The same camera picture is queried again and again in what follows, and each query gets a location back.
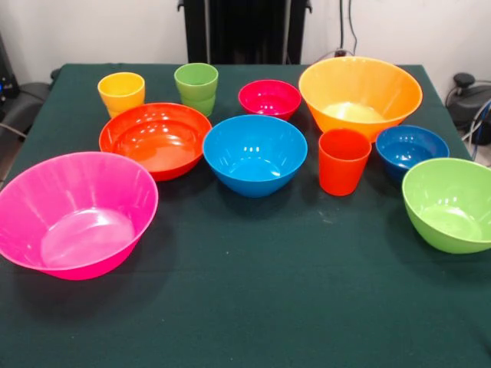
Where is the light blue bowl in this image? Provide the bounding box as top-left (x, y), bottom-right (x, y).
top-left (202, 114), bottom-right (308, 199)

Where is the small magenta bowl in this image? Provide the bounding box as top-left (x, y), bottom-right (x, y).
top-left (238, 79), bottom-right (303, 122)

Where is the orange-red ribbed cup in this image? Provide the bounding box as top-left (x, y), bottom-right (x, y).
top-left (318, 128), bottom-right (373, 197)

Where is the red shallow bowl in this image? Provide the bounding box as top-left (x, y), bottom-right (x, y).
top-left (98, 102), bottom-right (213, 182)

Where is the dark green tablecloth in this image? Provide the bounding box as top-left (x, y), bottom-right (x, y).
top-left (0, 63), bottom-right (491, 368)

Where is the green cup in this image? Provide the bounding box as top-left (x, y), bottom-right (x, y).
top-left (173, 62), bottom-right (219, 117)

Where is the large orange bowl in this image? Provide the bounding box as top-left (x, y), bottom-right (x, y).
top-left (298, 56), bottom-right (423, 143)

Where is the yellow cup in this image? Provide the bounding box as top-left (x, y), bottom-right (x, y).
top-left (97, 71), bottom-right (146, 119)

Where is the small dark blue bowl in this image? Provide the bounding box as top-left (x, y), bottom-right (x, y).
top-left (374, 124), bottom-right (450, 183)

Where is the large pink bowl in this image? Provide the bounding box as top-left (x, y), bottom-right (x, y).
top-left (0, 151), bottom-right (160, 281)

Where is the light green bowl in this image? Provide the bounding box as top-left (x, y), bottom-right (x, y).
top-left (401, 157), bottom-right (491, 255)

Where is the black equipment box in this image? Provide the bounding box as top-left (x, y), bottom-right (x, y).
top-left (0, 32), bottom-right (20, 112)

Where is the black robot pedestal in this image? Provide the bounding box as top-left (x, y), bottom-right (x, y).
top-left (178, 0), bottom-right (314, 65)

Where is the black wall cable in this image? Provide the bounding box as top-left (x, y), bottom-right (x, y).
top-left (338, 0), bottom-right (359, 58)

